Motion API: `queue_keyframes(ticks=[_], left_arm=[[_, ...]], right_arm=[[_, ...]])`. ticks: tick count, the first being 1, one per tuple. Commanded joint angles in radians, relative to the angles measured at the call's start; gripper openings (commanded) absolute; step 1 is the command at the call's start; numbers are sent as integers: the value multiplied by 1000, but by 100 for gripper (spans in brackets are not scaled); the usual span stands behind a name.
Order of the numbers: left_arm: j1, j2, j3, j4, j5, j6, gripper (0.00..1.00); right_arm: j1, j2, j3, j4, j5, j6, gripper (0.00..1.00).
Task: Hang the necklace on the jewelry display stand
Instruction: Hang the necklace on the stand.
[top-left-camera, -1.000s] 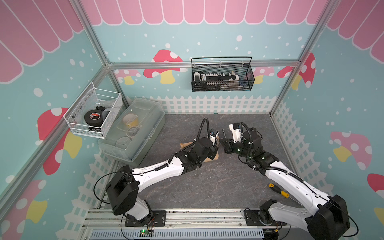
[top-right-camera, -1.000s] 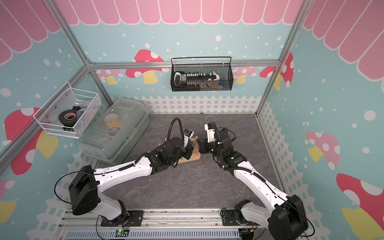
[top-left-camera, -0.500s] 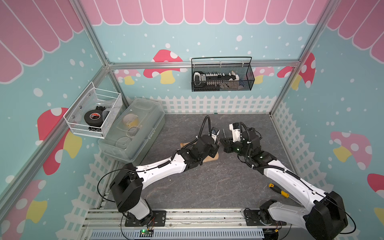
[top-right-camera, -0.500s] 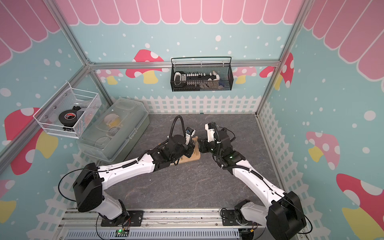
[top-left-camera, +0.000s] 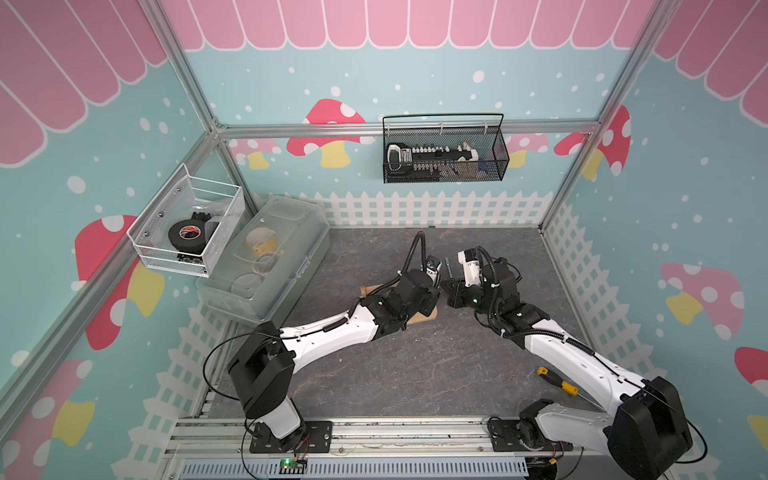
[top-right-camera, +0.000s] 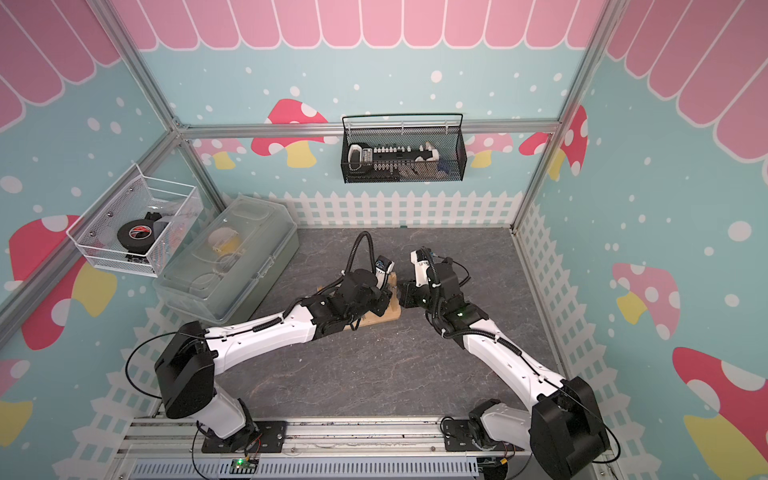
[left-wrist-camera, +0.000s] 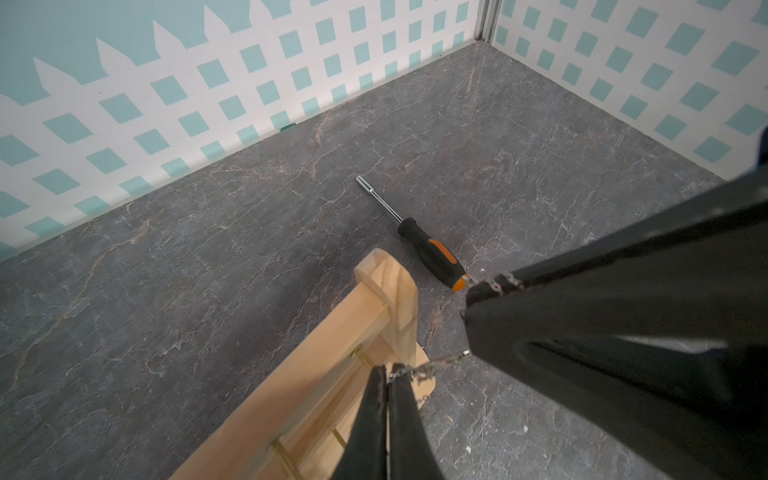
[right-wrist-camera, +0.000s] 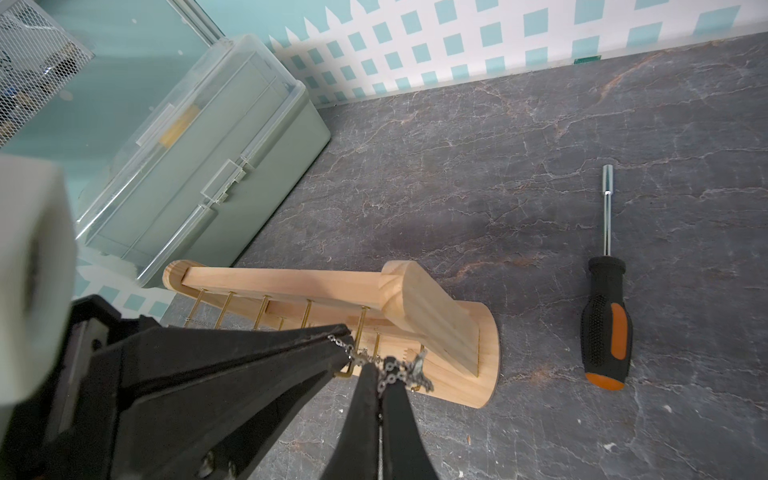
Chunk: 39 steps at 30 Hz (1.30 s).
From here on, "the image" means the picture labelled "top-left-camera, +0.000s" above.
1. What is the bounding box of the black tape roll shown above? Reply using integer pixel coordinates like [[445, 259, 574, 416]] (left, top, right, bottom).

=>
[[168, 219, 207, 255]]

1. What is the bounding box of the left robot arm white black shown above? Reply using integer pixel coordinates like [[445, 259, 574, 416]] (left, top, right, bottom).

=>
[[226, 231, 441, 452]]

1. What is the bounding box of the translucent green storage box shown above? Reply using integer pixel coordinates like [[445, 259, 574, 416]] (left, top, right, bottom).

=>
[[196, 197, 330, 327]]

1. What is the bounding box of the yellow black connector plug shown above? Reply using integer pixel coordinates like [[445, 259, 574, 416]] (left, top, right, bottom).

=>
[[537, 367, 581, 396]]

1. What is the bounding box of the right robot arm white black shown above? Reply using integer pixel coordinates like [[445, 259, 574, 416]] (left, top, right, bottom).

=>
[[442, 247, 700, 479]]

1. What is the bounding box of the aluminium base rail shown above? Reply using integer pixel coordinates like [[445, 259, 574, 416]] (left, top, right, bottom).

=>
[[155, 417, 627, 479]]

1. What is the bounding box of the wooden jewelry display stand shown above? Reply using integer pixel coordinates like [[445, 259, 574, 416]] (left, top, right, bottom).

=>
[[360, 280, 437, 331]]

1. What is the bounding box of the clear acrylic wall bin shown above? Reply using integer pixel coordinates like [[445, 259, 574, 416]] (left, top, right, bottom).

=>
[[127, 165, 245, 278]]

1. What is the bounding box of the black wire mesh basket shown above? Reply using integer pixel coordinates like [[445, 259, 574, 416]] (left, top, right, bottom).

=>
[[381, 113, 510, 183]]

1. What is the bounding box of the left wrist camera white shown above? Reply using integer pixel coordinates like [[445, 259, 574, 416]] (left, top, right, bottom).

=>
[[424, 255, 442, 283]]

